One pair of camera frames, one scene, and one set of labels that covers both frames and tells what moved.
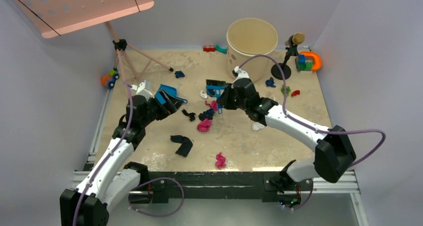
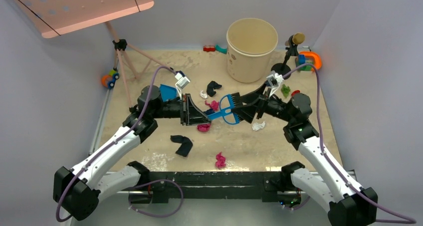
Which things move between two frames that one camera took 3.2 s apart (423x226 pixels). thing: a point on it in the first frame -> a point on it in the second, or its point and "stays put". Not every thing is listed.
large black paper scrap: x=186 y=146 stays put
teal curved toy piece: x=220 y=49 stays put
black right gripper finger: x=224 y=100 -> x=246 y=113
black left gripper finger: x=164 y=98 -> x=192 y=109
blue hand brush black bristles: x=214 y=88 -> x=227 y=103
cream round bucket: x=248 y=37 stays put
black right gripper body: x=235 y=103 -> x=276 y=108
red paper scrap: x=295 y=93 stays put
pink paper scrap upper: x=213 y=105 stays put
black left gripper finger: x=169 y=107 -> x=194 y=116
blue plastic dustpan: x=171 y=90 stays put
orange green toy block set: x=308 y=61 stays put
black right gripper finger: x=229 y=87 -> x=254 y=95
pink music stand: x=53 y=10 stays put
